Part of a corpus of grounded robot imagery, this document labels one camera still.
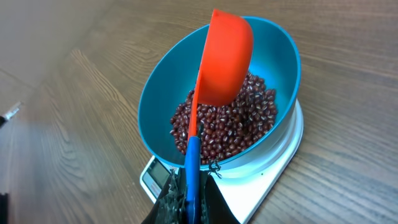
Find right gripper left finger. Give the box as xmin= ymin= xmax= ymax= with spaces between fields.
xmin=142 ymin=169 xmax=187 ymax=224

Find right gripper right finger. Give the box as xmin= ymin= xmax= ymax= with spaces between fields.
xmin=200 ymin=171 xmax=239 ymax=224

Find red scoop with blue handle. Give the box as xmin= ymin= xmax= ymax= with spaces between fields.
xmin=185 ymin=9 xmax=254 ymax=223

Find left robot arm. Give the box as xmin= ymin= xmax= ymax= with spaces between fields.
xmin=0 ymin=193 xmax=9 ymax=224

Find white digital kitchen scale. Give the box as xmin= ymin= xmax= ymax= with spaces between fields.
xmin=140 ymin=102 xmax=303 ymax=223

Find red beans in bowl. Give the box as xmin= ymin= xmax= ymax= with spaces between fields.
xmin=159 ymin=72 xmax=280 ymax=166

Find blue bowl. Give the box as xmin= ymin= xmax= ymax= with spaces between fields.
xmin=137 ymin=16 xmax=302 ymax=169

